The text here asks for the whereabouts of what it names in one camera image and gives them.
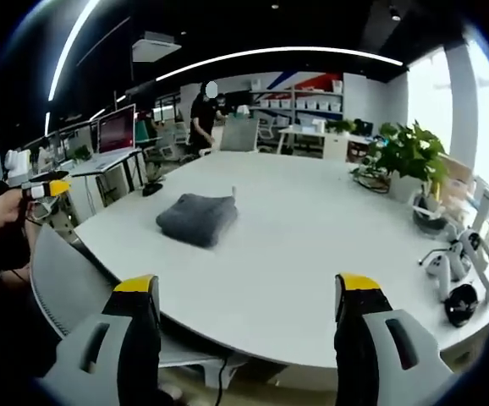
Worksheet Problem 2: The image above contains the grey towel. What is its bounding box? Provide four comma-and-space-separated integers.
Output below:
155, 193, 239, 250

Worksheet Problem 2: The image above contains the person's left hand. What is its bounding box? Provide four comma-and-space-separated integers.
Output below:
0, 189, 32, 234

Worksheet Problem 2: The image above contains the white desk with black legs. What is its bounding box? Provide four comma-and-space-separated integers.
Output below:
67, 147, 148, 212

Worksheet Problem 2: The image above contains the grey mesh office chair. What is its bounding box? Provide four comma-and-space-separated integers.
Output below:
30, 225, 250, 388

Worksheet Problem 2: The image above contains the black round device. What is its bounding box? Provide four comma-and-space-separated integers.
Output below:
444, 283, 479, 327

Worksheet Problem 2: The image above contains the computer monitor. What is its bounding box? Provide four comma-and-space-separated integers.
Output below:
97, 103, 138, 155

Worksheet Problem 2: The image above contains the white hand-held device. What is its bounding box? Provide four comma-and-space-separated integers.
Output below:
417, 247, 468, 302

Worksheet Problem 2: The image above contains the small black object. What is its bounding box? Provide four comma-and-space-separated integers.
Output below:
141, 180, 164, 198

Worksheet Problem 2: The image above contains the large green potted plant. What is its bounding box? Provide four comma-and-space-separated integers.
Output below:
351, 119, 451, 205

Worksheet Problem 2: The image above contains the grey fabric office chair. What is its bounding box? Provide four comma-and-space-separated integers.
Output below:
218, 117, 260, 153

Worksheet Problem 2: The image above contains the white side table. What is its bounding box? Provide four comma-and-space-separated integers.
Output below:
277, 124, 358, 161

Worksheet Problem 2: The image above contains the small green potted plant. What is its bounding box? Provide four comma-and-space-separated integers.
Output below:
326, 118, 357, 135

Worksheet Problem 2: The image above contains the curved ceiling light strip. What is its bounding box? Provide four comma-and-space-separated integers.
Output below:
155, 46, 404, 83

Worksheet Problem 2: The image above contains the shelf with white boxes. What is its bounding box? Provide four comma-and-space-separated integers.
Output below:
249, 72, 345, 124

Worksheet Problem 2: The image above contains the black cable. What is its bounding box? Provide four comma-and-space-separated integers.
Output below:
215, 356, 230, 406

